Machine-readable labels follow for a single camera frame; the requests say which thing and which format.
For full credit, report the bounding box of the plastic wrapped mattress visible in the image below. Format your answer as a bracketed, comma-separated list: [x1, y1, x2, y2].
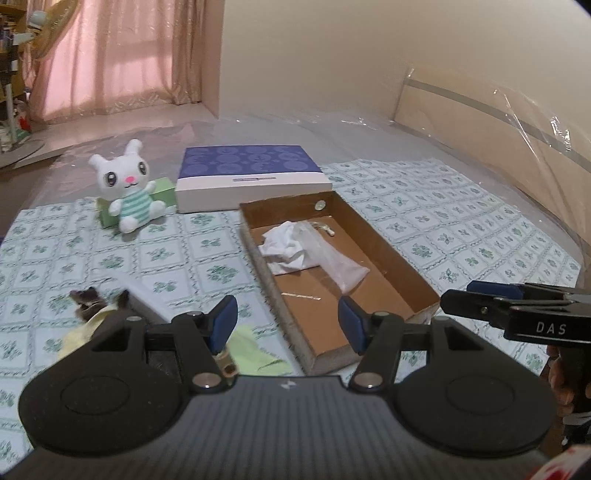
[0, 111, 591, 467]

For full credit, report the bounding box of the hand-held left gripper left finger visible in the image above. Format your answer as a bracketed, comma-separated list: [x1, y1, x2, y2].
[90, 295, 239, 394]

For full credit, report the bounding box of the pale yellow towel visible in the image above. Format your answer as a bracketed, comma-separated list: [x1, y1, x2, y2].
[59, 307, 136, 360]

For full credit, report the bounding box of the green floral patterned bedsheet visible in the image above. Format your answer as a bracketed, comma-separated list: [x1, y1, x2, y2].
[0, 159, 583, 464]

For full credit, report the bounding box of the pink curtain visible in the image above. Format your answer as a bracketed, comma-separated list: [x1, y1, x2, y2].
[30, 0, 206, 123]

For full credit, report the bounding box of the brown cardboard box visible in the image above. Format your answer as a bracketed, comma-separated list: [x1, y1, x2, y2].
[239, 191, 441, 376]

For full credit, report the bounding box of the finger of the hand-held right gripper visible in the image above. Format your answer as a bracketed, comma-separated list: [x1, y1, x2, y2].
[440, 289, 509, 325]
[465, 280, 525, 298]

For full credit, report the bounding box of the red and white printed cloth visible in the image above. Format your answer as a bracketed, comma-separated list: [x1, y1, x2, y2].
[529, 443, 591, 480]

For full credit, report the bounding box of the person's right hand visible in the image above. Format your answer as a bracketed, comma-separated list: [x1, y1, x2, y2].
[546, 345, 576, 418]

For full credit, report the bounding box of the plastic wrapped wooden headboard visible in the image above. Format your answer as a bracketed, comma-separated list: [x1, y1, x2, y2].
[392, 65, 591, 243]

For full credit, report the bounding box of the dark furry eye mask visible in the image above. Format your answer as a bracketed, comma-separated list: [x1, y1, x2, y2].
[68, 270, 164, 325]

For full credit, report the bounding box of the green tissue box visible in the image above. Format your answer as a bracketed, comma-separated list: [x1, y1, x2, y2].
[95, 176, 178, 229]

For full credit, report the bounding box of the light green cloth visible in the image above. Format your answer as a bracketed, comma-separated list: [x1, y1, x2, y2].
[228, 325, 293, 376]

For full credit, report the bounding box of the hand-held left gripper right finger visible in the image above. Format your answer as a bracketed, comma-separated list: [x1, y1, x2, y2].
[338, 296, 467, 393]

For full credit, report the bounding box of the white plush bunny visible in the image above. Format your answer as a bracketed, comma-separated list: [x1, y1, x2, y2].
[89, 139, 167, 236]

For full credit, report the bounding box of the cluttered shelf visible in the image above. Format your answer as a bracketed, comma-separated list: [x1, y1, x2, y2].
[0, 0, 35, 155]

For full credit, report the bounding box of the blue and white box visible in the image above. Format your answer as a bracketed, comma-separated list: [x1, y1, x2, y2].
[175, 145, 334, 214]

